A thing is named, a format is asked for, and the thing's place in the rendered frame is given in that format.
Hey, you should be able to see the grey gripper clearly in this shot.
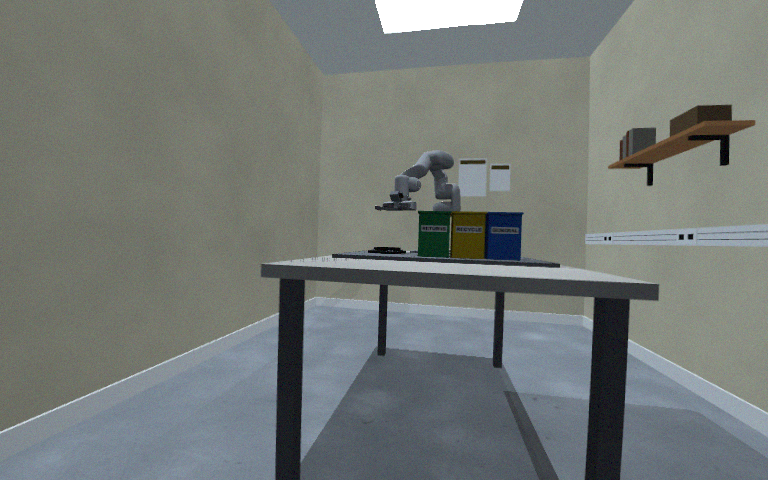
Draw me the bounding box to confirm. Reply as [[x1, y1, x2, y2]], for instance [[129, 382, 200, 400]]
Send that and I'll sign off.
[[375, 201, 417, 211]]

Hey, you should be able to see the yellow recycle bin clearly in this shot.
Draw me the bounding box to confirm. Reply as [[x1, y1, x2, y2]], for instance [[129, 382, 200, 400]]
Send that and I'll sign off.
[[450, 211, 487, 259]]

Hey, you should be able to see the blue bin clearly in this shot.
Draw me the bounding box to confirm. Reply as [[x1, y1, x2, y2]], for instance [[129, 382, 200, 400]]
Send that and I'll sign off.
[[484, 212, 524, 261]]

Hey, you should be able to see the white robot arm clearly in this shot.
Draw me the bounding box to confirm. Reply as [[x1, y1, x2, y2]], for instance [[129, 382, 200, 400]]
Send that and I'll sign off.
[[389, 150, 460, 211]]

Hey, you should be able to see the green returns bin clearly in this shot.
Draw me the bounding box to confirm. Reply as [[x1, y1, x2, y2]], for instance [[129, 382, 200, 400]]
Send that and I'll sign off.
[[418, 211, 452, 258]]

